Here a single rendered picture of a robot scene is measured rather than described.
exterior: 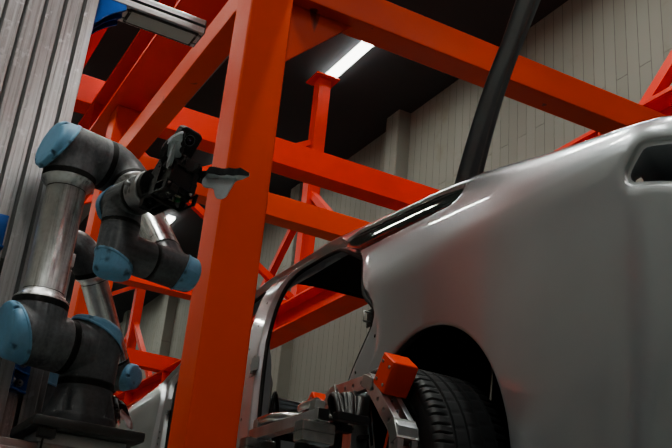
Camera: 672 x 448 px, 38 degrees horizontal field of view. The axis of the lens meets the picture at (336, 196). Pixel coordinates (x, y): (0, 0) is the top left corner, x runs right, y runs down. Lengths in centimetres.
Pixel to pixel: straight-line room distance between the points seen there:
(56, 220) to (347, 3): 190
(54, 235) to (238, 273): 106
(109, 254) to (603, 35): 797
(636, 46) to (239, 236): 642
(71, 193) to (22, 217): 21
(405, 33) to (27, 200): 192
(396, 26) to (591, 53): 586
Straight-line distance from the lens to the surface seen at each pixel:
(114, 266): 185
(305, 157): 635
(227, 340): 299
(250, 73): 334
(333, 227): 562
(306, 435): 238
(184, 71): 424
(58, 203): 213
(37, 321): 203
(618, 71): 913
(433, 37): 388
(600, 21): 962
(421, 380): 255
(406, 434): 243
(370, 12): 376
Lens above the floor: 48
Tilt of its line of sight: 25 degrees up
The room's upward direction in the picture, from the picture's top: 6 degrees clockwise
